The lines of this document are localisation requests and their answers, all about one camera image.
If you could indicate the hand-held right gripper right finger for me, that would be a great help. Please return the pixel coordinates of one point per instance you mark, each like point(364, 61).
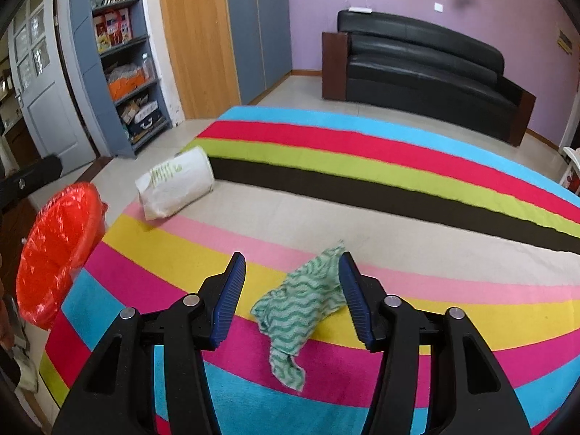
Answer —
point(355, 299)

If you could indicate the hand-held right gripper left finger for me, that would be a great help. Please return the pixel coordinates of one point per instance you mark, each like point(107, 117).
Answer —
point(231, 299)

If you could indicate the green wavy striped cloth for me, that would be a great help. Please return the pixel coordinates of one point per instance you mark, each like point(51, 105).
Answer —
point(299, 303)

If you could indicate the red bin with plastic bag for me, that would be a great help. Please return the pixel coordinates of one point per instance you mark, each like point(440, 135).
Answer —
point(54, 244)

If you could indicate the white panel door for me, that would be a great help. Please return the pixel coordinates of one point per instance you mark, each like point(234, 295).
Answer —
point(50, 108)

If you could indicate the colourful striped blanket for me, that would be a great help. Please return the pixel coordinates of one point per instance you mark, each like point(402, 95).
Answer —
point(362, 217)

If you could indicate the white paper cup green print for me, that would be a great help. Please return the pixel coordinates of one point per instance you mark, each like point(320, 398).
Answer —
point(176, 181)

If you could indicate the black case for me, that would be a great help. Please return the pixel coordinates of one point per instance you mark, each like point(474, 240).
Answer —
point(147, 127)

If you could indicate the orange box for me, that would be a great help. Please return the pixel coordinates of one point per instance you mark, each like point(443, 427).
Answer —
point(127, 86)

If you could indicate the grey bookshelf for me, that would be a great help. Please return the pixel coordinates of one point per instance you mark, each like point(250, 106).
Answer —
point(84, 54)

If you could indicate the clear plastic bottle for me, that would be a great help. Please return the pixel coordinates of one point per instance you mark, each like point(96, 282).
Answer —
point(147, 68)

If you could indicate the red printed box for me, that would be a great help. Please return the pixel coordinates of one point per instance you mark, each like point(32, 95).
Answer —
point(112, 31)

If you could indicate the wooden panel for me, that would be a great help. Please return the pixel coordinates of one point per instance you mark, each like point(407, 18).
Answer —
point(199, 40)

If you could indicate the black leather sofa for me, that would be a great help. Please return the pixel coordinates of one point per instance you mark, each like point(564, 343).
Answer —
point(421, 68)

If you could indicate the white chair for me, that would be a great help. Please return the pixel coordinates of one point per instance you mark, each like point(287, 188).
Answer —
point(572, 167)

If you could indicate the blue-grey wardrobe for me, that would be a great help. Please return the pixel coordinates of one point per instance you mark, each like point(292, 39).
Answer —
point(258, 31)

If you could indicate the white router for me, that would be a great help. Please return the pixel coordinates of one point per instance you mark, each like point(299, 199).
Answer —
point(360, 9)

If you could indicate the wall electrical panel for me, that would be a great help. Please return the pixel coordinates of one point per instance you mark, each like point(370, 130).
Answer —
point(564, 40)

